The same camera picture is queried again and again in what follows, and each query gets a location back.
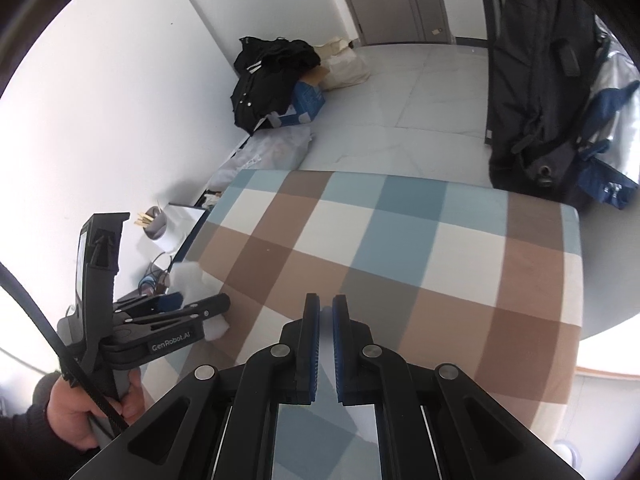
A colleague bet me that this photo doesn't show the black metal frame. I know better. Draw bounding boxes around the black metal frame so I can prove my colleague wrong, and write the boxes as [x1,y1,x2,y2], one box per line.
[472,0,506,48]

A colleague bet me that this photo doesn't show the bundle of wooden sticks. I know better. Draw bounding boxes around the bundle of wooden sticks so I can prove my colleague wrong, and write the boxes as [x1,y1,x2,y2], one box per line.
[132,200,161,226]

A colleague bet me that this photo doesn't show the tangle of cables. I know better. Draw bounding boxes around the tangle of cables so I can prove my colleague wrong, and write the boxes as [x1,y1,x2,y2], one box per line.
[137,255,173,296]

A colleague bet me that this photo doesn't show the grey door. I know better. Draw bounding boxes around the grey door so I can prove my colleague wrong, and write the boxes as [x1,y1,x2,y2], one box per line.
[327,0,453,46]

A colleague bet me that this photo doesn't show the grey plastic parcel bag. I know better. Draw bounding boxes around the grey plastic parcel bag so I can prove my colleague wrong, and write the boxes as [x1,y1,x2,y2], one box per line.
[212,125,313,196]

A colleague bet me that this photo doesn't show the blue box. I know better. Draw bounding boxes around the blue box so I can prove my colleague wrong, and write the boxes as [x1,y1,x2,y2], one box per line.
[257,80,326,131]

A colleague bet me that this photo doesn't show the silver folding umbrella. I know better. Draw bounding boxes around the silver folding umbrella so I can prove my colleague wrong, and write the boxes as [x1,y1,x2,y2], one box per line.
[575,15,640,211]

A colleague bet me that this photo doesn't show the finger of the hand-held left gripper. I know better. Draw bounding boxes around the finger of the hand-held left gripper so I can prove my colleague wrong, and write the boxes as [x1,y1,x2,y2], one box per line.
[115,294,232,334]
[112,294,185,318]

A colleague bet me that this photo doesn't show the beige tote bag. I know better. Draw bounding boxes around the beige tote bag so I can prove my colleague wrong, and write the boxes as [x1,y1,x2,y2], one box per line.
[312,36,372,92]

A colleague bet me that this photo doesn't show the black strap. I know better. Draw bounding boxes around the black strap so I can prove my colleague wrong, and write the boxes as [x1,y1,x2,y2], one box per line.
[0,262,126,436]

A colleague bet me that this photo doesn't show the black backpack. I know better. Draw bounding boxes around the black backpack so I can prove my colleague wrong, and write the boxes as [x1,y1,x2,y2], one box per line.
[486,0,608,211]

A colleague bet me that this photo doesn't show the cardboard box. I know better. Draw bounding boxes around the cardboard box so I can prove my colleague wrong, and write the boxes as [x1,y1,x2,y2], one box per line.
[299,62,332,88]

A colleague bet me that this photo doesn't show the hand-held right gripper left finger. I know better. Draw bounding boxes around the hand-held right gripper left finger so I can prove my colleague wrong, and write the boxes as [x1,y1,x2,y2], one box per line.
[70,292,321,480]

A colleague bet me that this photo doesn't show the white grey stick holder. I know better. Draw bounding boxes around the white grey stick holder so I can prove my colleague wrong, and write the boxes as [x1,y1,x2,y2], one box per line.
[142,210,188,253]

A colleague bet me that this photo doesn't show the black jacket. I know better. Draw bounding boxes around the black jacket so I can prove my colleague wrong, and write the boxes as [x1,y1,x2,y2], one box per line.
[230,36,322,135]

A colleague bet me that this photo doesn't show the checked tablecloth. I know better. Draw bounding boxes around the checked tablecloth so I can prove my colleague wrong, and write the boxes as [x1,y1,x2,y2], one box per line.
[140,170,583,480]

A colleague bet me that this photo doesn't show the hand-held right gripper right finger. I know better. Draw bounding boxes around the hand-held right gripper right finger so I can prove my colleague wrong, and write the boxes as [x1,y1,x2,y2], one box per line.
[332,294,586,480]

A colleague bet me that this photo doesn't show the person's left hand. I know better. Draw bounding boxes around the person's left hand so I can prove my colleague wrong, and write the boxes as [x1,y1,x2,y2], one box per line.
[47,372,146,452]

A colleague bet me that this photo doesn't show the person's left forearm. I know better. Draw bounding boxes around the person's left forearm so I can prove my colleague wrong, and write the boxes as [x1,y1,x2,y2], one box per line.
[0,370,96,480]

